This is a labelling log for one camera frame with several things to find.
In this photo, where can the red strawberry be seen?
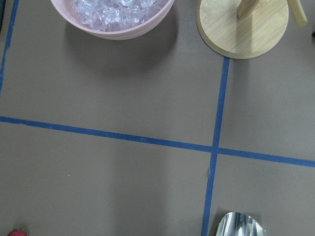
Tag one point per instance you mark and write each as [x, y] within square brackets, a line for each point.
[17, 232]

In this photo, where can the pink bowl of ice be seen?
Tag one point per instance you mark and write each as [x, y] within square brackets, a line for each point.
[114, 19]

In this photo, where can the round wooden stand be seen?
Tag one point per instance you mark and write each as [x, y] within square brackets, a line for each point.
[245, 29]

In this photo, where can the metal scoop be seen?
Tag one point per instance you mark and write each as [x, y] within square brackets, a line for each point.
[239, 224]

